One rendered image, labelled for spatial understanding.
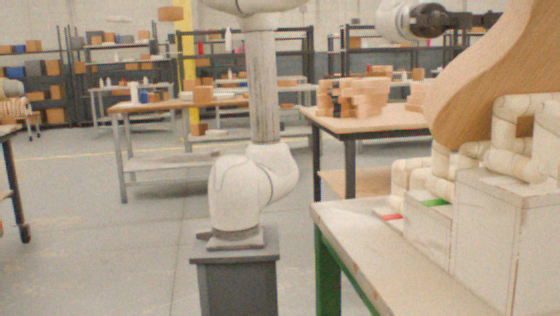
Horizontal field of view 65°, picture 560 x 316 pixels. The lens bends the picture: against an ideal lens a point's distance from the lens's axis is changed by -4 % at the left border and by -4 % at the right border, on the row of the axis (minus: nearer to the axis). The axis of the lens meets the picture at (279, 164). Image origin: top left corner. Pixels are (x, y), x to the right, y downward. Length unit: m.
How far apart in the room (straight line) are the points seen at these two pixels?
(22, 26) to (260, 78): 11.12
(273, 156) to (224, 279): 0.43
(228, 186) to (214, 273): 0.27
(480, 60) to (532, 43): 0.06
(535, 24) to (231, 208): 1.03
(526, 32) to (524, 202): 0.20
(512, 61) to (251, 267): 1.01
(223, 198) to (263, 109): 0.34
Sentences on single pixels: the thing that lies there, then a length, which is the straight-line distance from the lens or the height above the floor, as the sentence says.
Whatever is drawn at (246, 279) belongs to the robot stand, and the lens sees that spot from 1.43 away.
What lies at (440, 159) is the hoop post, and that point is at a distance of 0.83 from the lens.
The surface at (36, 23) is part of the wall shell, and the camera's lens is 12.33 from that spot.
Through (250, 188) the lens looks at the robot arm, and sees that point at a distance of 1.40.
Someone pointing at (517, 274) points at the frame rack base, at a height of 1.00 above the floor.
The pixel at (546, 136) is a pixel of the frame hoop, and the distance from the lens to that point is 0.62.
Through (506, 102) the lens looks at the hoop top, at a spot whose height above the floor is 1.20.
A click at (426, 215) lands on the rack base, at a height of 1.00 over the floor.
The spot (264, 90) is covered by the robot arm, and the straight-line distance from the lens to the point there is 1.51.
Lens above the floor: 1.27
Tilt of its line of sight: 13 degrees down
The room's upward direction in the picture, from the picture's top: 2 degrees counter-clockwise
